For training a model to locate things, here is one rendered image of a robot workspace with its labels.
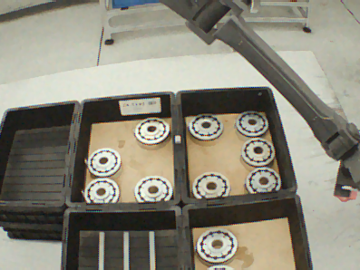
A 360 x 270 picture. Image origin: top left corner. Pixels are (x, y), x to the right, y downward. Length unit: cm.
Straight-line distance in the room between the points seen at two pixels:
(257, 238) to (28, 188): 70
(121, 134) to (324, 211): 70
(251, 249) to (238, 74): 85
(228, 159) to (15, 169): 68
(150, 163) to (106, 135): 19
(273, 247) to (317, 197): 33
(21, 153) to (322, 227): 102
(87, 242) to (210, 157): 44
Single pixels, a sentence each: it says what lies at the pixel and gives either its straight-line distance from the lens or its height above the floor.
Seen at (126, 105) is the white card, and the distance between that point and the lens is 125.
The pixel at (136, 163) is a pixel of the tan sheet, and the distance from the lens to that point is 118.
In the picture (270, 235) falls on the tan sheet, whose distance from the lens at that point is 105.
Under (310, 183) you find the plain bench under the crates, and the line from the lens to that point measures 132.
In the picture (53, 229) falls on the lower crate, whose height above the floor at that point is 80.
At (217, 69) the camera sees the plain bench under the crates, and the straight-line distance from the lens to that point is 167.
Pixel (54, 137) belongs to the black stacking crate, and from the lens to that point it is 133.
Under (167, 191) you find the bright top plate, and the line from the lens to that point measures 108.
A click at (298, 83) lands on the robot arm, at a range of 76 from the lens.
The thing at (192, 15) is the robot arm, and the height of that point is 137.
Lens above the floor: 175
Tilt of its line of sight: 48 degrees down
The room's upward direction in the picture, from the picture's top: 5 degrees counter-clockwise
